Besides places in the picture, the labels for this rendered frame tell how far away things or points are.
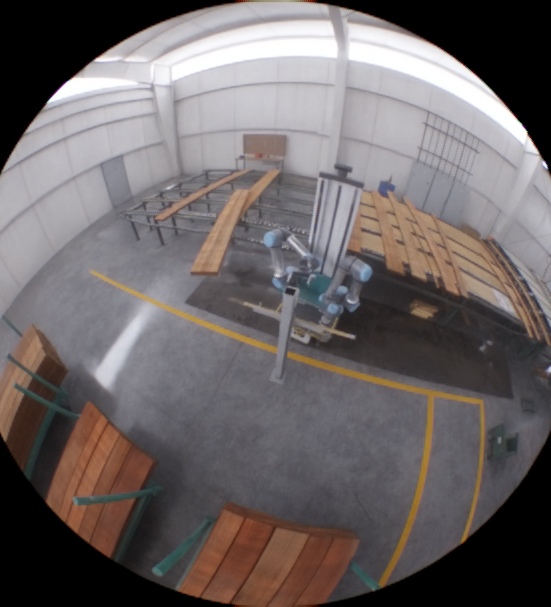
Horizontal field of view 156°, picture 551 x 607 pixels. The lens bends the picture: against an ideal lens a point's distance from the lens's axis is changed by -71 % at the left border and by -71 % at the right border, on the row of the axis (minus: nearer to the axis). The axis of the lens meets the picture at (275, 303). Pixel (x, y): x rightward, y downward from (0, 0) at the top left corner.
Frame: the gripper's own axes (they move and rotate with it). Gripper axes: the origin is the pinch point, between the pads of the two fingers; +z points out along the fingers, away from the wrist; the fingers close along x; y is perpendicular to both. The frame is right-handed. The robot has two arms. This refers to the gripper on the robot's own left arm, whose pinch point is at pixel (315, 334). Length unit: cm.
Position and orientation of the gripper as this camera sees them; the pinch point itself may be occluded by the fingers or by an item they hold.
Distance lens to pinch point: 171.8
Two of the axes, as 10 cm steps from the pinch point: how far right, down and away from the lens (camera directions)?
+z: -3.7, 7.7, 5.1
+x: 7.9, 5.5, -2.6
